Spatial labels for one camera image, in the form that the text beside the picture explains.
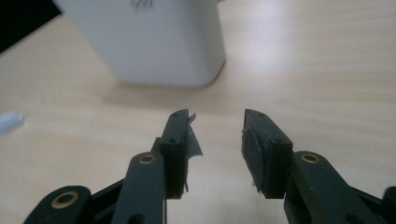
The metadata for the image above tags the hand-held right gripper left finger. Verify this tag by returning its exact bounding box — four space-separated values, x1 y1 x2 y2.
154 108 204 200

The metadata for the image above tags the light blue toothbrush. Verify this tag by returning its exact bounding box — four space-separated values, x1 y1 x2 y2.
0 111 25 136

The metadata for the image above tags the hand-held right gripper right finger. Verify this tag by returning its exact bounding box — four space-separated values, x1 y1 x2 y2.
241 108 294 200

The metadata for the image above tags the white toothbrush holder box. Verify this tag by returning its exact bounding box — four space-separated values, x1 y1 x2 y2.
52 0 226 90

